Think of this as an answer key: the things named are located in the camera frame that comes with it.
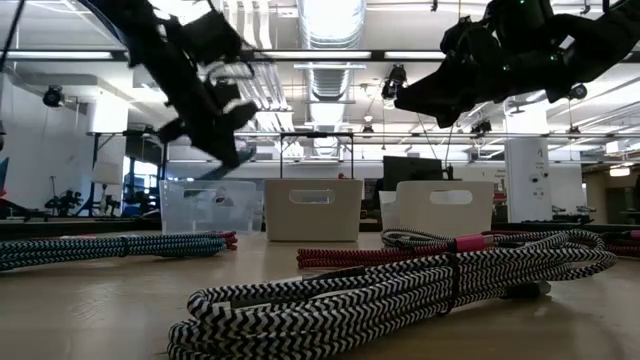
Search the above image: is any beige plastic bin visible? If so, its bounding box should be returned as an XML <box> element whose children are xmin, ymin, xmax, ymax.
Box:
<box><xmin>263</xmin><ymin>178</ymin><xmax>365</xmax><ymax>244</ymax></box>

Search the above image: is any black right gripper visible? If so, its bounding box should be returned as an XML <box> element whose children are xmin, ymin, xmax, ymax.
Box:
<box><xmin>394</xmin><ymin>15</ymin><xmax>509</xmax><ymax>129</ymax></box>

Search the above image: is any blue white braided USB cable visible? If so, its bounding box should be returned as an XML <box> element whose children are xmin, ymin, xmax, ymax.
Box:
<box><xmin>0</xmin><ymin>231</ymin><xmax>230</xmax><ymax>273</ymax></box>

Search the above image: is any white square pillar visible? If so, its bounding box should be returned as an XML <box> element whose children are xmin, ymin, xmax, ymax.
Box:
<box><xmin>503</xmin><ymin>138</ymin><xmax>554</xmax><ymax>224</ymax></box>

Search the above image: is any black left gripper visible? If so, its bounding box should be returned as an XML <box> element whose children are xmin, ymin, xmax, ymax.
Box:
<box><xmin>130</xmin><ymin>29</ymin><xmax>260</xmax><ymax>181</ymax></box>

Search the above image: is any black computer monitor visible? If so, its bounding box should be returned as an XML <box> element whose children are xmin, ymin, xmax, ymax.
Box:
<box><xmin>382</xmin><ymin>155</ymin><xmax>445</xmax><ymax>192</ymax></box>

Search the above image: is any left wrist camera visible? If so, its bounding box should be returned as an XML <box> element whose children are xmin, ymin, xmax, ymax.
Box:
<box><xmin>172</xmin><ymin>8</ymin><xmax>252</xmax><ymax>67</ymax></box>

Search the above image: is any clear plastic bin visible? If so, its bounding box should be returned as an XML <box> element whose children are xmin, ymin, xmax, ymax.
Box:
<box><xmin>159</xmin><ymin>179</ymin><xmax>264</xmax><ymax>236</ymax></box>

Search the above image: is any white board on stand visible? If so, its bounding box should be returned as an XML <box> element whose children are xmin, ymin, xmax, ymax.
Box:
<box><xmin>85</xmin><ymin>130</ymin><xmax>128</xmax><ymax>217</ymax></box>

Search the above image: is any white plastic bin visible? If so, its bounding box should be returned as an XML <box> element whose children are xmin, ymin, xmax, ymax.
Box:
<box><xmin>378</xmin><ymin>180</ymin><xmax>497</xmax><ymax>239</ymax></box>

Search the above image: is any silver ceiling air duct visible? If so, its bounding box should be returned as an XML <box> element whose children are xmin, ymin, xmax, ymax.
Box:
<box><xmin>293</xmin><ymin>0</ymin><xmax>369</xmax><ymax>161</ymax></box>

